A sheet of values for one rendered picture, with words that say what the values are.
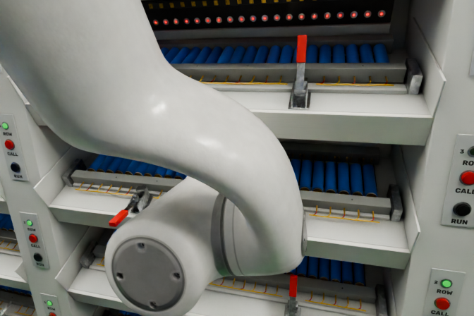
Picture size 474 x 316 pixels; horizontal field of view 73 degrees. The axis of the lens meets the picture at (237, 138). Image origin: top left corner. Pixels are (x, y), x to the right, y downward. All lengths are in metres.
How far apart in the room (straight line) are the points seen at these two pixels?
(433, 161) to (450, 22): 0.16
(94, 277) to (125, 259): 0.51
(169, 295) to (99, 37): 0.18
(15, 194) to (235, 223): 0.53
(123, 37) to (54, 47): 0.03
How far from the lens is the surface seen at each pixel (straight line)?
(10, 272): 0.90
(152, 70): 0.21
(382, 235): 0.53
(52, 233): 0.72
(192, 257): 0.25
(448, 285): 0.56
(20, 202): 0.74
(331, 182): 0.55
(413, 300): 0.57
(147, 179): 0.60
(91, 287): 0.77
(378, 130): 0.45
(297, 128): 0.44
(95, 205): 0.64
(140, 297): 0.28
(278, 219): 0.23
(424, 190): 0.48
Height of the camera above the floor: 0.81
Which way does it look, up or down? 18 degrees down
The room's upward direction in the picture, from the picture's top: 1 degrees counter-clockwise
